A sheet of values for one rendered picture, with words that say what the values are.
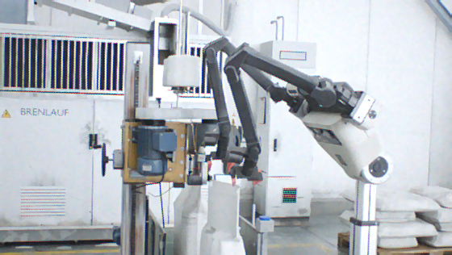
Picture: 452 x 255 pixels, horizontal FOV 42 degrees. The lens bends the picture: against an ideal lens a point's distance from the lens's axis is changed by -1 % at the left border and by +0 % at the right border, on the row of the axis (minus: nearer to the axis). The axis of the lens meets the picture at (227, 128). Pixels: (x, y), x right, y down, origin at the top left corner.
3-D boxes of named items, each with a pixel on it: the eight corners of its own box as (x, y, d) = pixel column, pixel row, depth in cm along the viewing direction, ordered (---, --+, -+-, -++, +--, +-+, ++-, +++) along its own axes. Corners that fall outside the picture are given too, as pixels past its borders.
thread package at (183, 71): (202, 89, 293) (203, 54, 292) (169, 87, 289) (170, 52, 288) (196, 89, 309) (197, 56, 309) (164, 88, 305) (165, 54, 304)
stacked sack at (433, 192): (481, 210, 568) (482, 194, 567) (441, 211, 557) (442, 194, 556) (440, 198, 633) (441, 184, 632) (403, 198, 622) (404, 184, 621)
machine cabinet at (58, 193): (224, 243, 603) (232, 36, 592) (-14, 249, 546) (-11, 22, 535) (201, 219, 716) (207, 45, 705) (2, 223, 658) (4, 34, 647)
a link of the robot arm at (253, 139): (236, 65, 224) (237, 53, 233) (221, 68, 225) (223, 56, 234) (262, 157, 245) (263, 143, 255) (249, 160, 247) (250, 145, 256)
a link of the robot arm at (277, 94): (222, 31, 274) (219, 28, 284) (202, 52, 276) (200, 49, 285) (289, 94, 286) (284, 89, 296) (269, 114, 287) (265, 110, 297)
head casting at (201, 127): (240, 175, 321) (241, 120, 320) (195, 175, 315) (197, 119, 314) (226, 168, 350) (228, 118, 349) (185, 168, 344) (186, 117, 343)
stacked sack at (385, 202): (443, 213, 544) (444, 198, 543) (378, 215, 527) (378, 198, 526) (417, 205, 585) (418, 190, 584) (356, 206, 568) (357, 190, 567)
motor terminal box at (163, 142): (176, 155, 289) (177, 132, 288) (159, 156, 282) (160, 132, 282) (167, 154, 295) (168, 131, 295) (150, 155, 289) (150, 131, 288)
